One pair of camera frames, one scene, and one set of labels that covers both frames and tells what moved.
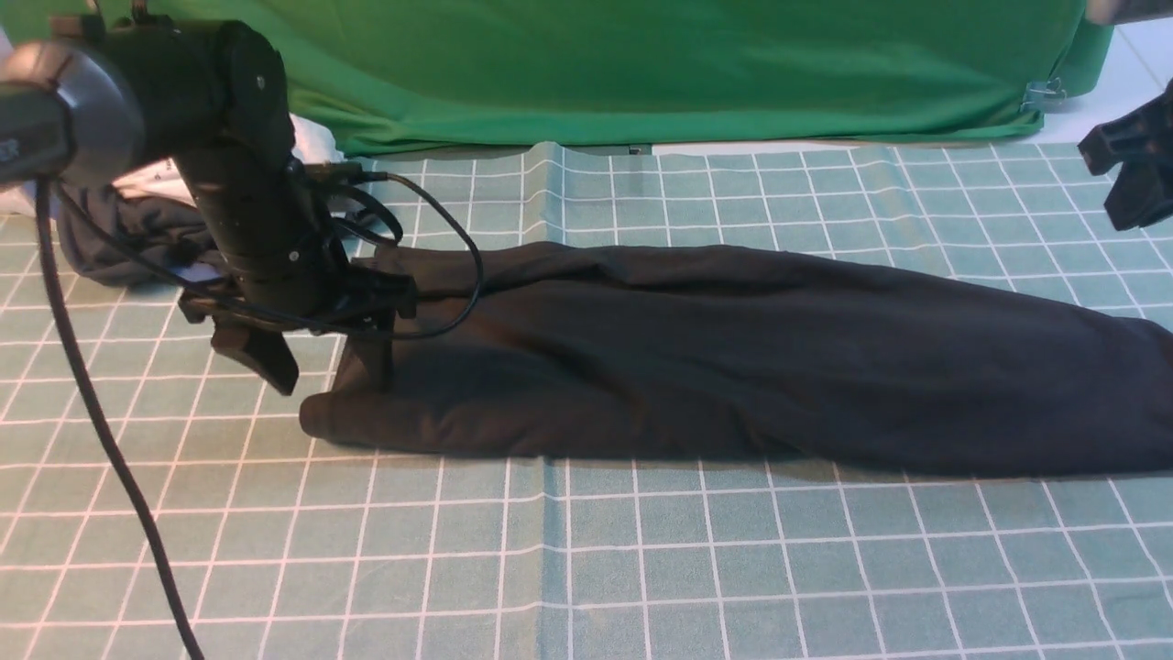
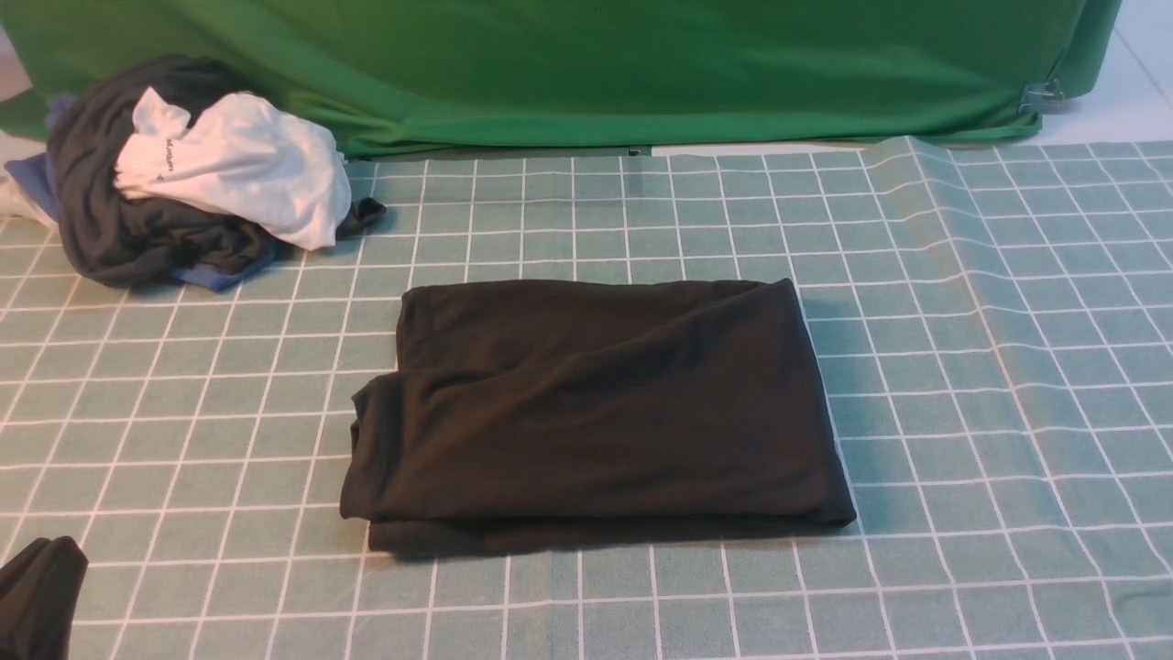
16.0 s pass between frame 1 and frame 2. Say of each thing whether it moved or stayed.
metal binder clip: stayed
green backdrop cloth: stayed
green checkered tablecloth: stayed
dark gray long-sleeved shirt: moved
